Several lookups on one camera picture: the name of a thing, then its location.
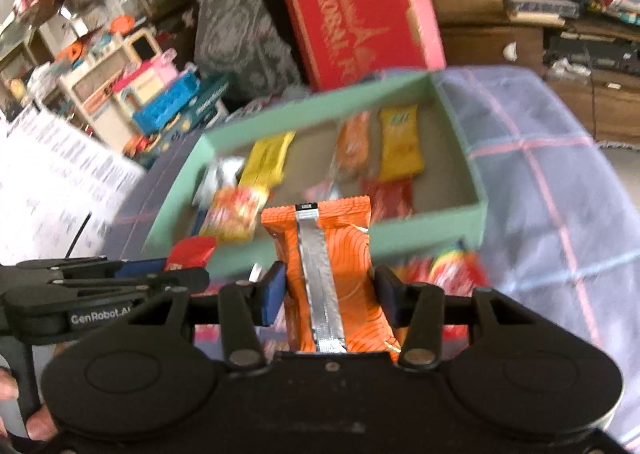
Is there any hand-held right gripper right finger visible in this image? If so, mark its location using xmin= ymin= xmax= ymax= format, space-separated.
xmin=375 ymin=265 xmax=551 ymax=369

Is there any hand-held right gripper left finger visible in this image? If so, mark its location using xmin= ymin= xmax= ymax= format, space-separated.
xmin=120 ymin=261 xmax=288 ymax=369

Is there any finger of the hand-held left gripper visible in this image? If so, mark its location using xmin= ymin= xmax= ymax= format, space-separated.
xmin=50 ymin=268 xmax=211 ymax=296
xmin=15 ymin=256 xmax=168 ymax=281

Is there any small red snack packet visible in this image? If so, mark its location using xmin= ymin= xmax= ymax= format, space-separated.
xmin=165 ymin=235 xmax=218 ymax=271

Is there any orange packet with silver seam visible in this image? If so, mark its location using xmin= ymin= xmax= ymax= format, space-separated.
xmin=261 ymin=195 xmax=401 ymax=362

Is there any red rainbow candy packet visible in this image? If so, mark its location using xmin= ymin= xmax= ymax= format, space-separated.
xmin=400 ymin=246 xmax=488 ymax=295

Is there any mint green cardboard box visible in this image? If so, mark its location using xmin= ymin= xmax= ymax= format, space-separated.
xmin=142 ymin=70 xmax=488 ymax=280

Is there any red yellow patterned snack packet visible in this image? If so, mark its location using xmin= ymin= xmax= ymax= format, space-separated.
xmin=202 ymin=184 xmax=271 ymax=241

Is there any red packet with white print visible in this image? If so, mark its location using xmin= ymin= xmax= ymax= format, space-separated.
xmin=360 ymin=179 xmax=416 ymax=222

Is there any silver foil snack packet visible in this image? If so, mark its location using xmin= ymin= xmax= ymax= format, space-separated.
xmin=192 ymin=156 xmax=246 ymax=205

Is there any yellow lined snack packet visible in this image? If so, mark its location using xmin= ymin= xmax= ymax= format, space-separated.
xmin=237 ymin=131 xmax=296 ymax=190

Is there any yellow dried mango packet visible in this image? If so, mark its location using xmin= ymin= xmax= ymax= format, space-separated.
xmin=377 ymin=104 xmax=426 ymax=182

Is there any clear orange biscuit packet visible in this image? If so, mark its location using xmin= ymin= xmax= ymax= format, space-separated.
xmin=332 ymin=111 xmax=373 ymax=182

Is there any person's left hand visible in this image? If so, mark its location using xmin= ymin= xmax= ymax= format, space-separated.
xmin=0 ymin=366 xmax=58 ymax=442

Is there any white instruction sheet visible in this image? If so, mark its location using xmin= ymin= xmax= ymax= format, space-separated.
xmin=0 ymin=106 xmax=146 ymax=267

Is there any blue pink toy kitchen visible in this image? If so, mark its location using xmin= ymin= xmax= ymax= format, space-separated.
xmin=112 ymin=49 xmax=236 ymax=160

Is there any cream toy kitchen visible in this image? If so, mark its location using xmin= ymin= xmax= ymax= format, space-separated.
xmin=57 ymin=26 xmax=163 ymax=127

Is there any grey lace cushion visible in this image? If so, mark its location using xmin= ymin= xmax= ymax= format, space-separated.
xmin=192 ymin=0 xmax=303 ymax=100

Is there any wooden cabinet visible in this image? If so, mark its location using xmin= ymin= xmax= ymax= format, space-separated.
xmin=440 ymin=19 xmax=640 ymax=145

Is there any red gift box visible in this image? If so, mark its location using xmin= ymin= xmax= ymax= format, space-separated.
xmin=277 ymin=0 xmax=447 ymax=91

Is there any black electronic device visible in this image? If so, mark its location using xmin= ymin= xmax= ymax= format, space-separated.
xmin=542 ymin=29 xmax=640 ymax=85

